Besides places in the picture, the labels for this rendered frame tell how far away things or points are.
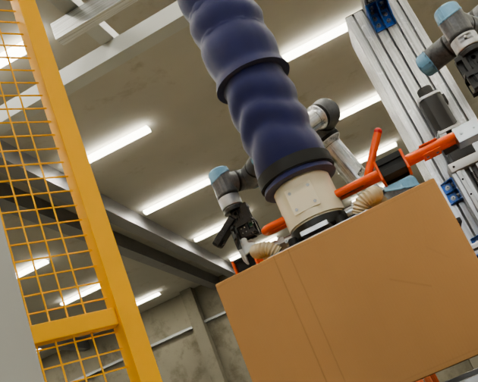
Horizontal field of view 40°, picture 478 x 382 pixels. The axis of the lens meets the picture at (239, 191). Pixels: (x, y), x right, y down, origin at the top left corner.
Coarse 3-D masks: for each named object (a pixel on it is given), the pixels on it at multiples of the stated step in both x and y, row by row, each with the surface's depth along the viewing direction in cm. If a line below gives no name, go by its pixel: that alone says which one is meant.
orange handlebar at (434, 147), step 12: (432, 144) 173; (444, 144) 173; (408, 156) 175; (420, 156) 175; (432, 156) 178; (360, 180) 178; (372, 180) 178; (336, 192) 179; (348, 192) 179; (264, 228) 184; (276, 228) 187
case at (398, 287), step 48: (432, 192) 152; (336, 240) 158; (384, 240) 154; (432, 240) 150; (240, 288) 163; (288, 288) 159; (336, 288) 155; (384, 288) 151; (432, 288) 147; (240, 336) 160; (288, 336) 156; (336, 336) 152; (384, 336) 149; (432, 336) 145
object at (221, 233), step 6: (228, 216) 218; (228, 222) 217; (222, 228) 217; (228, 228) 217; (222, 234) 217; (228, 234) 219; (216, 240) 217; (222, 240) 217; (216, 246) 217; (222, 246) 219
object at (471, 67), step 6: (468, 48) 176; (474, 48) 175; (462, 54) 177; (468, 54) 177; (474, 54) 177; (456, 60) 178; (462, 60) 177; (468, 60) 177; (474, 60) 177; (456, 66) 181; (462, 66) 179; (468, 66) 177; (474, 66) 176; (462, 72) 178; (468, 72) 174; (474, 72) 174; (468, 78) 174; (474, 78) 174; (468, 84) 180; (474, 84) 173; (474, 90) 175; (474, 96) 179
